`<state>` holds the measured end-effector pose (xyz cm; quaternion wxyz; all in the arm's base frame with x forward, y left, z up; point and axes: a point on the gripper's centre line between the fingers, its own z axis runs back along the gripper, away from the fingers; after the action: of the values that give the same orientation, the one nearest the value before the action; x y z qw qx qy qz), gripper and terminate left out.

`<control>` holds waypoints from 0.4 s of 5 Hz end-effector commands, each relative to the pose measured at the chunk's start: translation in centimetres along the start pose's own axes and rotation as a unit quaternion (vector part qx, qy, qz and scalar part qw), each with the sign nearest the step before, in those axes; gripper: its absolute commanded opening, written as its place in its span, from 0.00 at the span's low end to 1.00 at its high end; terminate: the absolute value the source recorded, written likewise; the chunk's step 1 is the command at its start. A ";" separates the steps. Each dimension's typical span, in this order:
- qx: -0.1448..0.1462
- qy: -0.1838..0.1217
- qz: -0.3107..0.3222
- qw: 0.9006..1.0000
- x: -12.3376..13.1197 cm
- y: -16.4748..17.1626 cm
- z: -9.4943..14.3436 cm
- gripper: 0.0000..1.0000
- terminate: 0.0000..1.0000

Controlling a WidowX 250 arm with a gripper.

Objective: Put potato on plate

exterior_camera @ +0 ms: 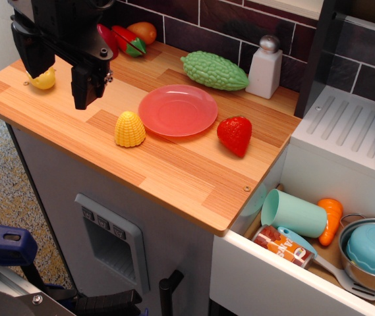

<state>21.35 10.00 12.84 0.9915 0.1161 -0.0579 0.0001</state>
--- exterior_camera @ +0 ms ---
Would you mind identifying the blue clamp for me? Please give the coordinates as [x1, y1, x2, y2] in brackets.
[0, 225, 38, 267]

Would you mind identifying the grey ice dispenser panel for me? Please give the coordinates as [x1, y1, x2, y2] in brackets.
[75, 193, 150, 294]

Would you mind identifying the robot base metal plate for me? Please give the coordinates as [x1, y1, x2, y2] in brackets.
[0, 265, 76, 316]

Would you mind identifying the dark red toy vegetable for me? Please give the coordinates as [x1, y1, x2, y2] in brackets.
[97, 24, 119, 59]

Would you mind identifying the black cabinet door handle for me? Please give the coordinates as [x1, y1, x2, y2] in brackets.
[159, 270, 184, 316]

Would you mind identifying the pink plastic plate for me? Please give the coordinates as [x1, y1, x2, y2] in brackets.
[138, 84, 218, 137]

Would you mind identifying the yellow toy potato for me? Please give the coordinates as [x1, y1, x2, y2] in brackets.
[26, 66, 56, 90]

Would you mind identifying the red toy strawberry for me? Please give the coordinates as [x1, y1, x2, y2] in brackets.
[217, 116, 252, 158]

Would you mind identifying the grey toy spatula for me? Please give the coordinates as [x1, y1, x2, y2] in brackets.
[314, 255, 375, 302]

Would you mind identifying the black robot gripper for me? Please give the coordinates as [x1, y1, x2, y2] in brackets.
[8, 1, 114, 110]

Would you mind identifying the white salt shaker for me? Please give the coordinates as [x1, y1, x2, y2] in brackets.
[246, 35, 283, 99]

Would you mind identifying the red toy chili pepper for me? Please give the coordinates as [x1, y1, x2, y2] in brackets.
[111, 26, 146, 57]

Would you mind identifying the orange toy carrot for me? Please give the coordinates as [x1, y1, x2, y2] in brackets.
[317, 198, 343, 246]

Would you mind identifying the yellow toy corn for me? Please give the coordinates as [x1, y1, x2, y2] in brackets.
[114, 111, 146, 147]

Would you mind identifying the green toy bitter gourd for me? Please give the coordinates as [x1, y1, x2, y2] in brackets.
[181, 51, 249, 91]

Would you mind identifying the light blue plastic spoon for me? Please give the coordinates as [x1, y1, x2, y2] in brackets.
[277, 226, 318, 257]

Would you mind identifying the toy food can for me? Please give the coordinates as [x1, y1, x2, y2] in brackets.
[252, 225, 315, 269]

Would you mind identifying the metal toy pot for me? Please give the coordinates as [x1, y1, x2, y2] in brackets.
[338, 215, 375, 290]

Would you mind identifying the mint green plastic cup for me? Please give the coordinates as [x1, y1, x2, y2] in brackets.
[261, 189, 328, 238]

